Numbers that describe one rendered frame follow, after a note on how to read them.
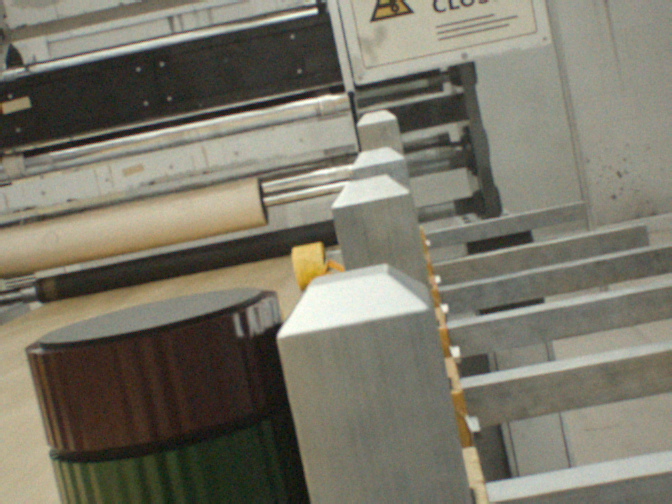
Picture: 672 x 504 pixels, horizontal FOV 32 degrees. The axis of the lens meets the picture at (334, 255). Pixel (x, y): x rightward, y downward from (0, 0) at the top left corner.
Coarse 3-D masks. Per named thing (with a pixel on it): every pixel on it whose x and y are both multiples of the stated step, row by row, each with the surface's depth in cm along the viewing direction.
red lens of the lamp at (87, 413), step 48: (144, 336) 25; (192, 336) 25; (240, 336) 25; (48, 384) 25; (96, 384) 25; (144, 384) 25; (192, 384) 25; (240, 384) 25; (48, 432) 26; (96, 432) 25; (144, 432) 25
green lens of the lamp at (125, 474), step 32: (288, 416) 26; (192, 448) 25; (224, 448) 25; (256, 448) 25; (288, 448) 26; (64, 480) 26; (96, 480) 25; (128, 480) 25; (160, 480) 25; (192, 480) 25; (224, 480) 25; (256, 480) 25; (288, 480) 26
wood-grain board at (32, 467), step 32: (160, 288) 272; (192, 288) 255; (224, 288) 241; (288, 288) 217; (32, 320) 258; (64, 320) 243; (0, 352) 210; (0, 384) 170; (0, 416) 143; (32, 416) 138; (0, 448) 123; (32, 448) 120; (0, 480) 108; (32, 480) 106
